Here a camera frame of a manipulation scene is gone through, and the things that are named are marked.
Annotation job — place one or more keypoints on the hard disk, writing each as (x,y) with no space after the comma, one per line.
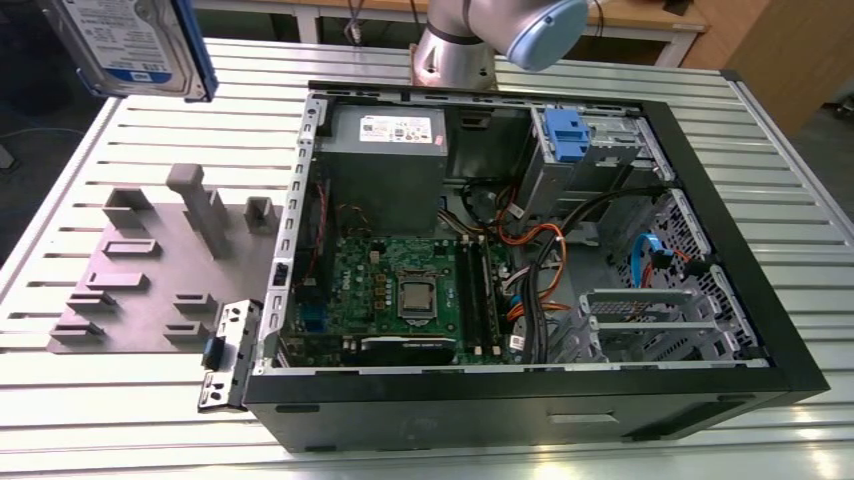
(126,45)

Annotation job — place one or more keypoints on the grey power supply unit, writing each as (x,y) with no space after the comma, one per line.
(380,190)

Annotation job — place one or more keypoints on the silver CPU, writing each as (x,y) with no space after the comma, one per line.
(416,297)

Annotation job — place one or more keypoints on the green motherboard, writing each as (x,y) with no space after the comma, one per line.
(433,250)

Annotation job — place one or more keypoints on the black graphics card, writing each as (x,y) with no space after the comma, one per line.
(407,347)

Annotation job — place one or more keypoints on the grey parts rack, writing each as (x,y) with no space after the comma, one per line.
(153,300)

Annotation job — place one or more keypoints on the blue drive cage latch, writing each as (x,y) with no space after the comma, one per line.
(565,135)

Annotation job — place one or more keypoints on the grey hinged slot bracket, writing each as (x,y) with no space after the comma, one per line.
(242,330)

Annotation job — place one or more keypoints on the metal drive cage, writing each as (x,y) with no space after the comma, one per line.
(580,180)

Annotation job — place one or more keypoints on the metal disk bay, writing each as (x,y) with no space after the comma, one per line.
(640,326)

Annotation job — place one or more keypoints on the black RAM slot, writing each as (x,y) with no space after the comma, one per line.
(469,300)
(492,300)

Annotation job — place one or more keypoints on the black PC case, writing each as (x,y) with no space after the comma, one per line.
(467,415)

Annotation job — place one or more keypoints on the wooden cabinet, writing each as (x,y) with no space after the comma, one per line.
(794,60)

